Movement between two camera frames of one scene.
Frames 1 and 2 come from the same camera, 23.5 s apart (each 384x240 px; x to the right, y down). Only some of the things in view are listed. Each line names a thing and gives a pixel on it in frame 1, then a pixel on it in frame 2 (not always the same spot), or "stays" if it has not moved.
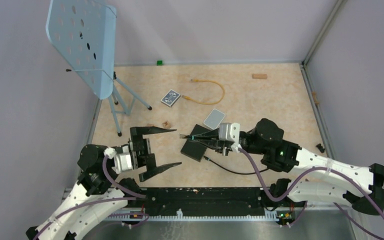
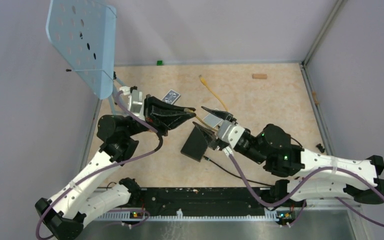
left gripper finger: [139, 131] -> [160, 106]
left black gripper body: [141, 153] -> [147, 111]
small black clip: [320, 147] stays
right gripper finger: [212, 134] -> [224, 115]
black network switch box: [195, 149] stays
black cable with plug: [182, 136] -> [228, 172]
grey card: [214, 119] stays
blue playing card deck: [170, 98] stays
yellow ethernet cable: [196, 80] -> [204, 83]
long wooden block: [259, 76] stays
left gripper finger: [153, 170] -> [165, 122]
